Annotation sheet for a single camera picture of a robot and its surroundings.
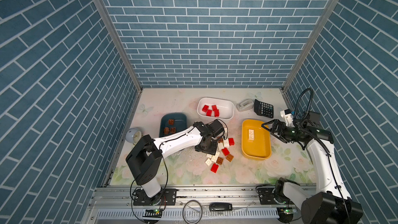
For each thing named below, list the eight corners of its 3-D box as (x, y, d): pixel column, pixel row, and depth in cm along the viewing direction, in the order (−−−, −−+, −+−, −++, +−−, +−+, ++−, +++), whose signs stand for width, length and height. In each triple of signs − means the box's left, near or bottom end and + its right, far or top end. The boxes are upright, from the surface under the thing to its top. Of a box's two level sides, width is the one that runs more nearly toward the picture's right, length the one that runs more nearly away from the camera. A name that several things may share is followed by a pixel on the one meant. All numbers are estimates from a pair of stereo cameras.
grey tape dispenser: (239, 113, 108) (240, 110, 106) (234, 106, 112) (234, 103, 109) (254, 106, 112) (255, 103, 109) (248, 100, 116) (249, 97, 113)
